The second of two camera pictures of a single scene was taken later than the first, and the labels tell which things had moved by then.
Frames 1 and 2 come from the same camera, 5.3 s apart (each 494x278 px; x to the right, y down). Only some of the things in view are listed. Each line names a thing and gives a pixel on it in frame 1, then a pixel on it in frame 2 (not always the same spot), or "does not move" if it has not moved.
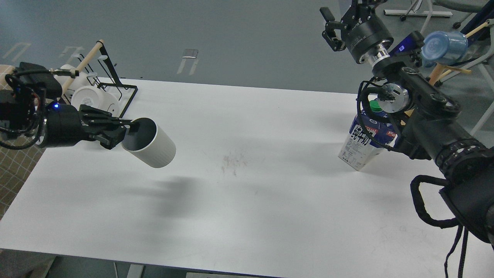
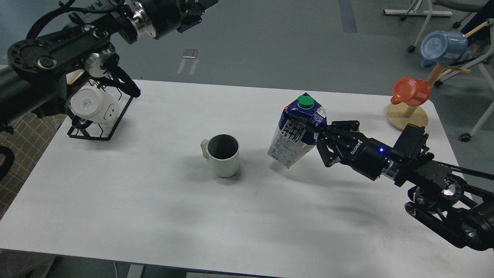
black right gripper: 360,28 to 343,143
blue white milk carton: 372,131 to 299,124
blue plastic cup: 443,47 does not move
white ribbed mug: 148,143 to 223,151
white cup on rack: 88,95 does not move
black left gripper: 69,124 to 169,15
